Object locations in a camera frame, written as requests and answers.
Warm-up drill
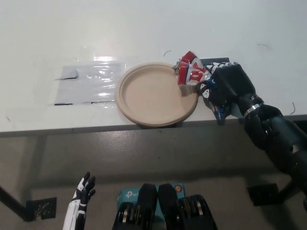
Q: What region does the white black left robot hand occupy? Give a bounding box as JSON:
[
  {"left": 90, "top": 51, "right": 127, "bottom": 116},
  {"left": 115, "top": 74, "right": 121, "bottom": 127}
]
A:
[{"left": 62, "top": 171, "right": 96, "bottom": 230}]

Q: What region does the beige paper plate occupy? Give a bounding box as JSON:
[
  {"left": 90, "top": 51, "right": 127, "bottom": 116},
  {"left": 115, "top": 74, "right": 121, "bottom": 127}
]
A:
[{"left": 114, "top": 61, "right": 199, "bottom": 127}]

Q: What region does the red blue sunflower seed bag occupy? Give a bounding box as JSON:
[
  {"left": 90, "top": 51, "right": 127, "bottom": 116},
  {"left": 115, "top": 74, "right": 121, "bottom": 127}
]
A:
[{"left": 172, "top": 50, "right": 231, "bottom": 125}]

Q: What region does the clear plastic taped grey sheet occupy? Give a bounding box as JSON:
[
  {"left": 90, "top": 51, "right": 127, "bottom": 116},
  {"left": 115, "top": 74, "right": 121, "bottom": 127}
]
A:
[{"left": 54, "top": 57, "right": 128, "bottom": 106}]

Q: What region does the teal cardboard box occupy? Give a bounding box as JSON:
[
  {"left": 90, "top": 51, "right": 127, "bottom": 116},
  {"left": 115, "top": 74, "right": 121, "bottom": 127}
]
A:
[{"left": 117, "top": 183, "right": 185, "bottom": 216}]

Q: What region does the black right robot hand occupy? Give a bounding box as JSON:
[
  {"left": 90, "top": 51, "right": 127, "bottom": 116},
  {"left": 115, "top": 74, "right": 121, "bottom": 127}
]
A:
[{"left": 195, "top": 61, "right": 262, "bottom": 118}]

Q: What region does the black slanted table leg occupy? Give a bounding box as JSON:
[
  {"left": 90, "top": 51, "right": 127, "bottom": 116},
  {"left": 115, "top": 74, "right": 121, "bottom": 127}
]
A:
[
  {"left": 0, "top": 185, "right": 27, "bottom": 222},
  {"left": 279, "top": 179, "right": 295, "bottom": 199}
]

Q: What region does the black tape patch under bag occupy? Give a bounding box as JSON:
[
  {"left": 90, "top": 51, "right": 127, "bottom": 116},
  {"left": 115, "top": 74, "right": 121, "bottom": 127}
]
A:
[{"left": 200, "top": 57, "right": 230, "bottom": 67}]

